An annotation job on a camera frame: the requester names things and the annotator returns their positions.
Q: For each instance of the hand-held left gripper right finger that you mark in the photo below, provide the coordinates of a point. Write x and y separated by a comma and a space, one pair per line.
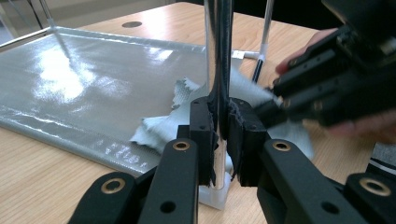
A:
249, 146

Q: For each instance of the light blue cleaning cloth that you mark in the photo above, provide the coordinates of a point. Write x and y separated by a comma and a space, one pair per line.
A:
162, 127

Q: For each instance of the metal floor rail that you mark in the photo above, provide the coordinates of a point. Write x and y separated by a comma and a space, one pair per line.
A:
384, 166

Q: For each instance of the light wooden desk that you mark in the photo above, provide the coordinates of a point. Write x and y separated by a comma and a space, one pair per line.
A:
93, 11

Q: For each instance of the dark round table grommet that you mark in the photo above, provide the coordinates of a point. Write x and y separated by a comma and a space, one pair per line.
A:
132, 24

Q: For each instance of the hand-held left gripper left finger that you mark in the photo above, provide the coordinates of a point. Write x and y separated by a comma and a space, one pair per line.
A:
202, 140

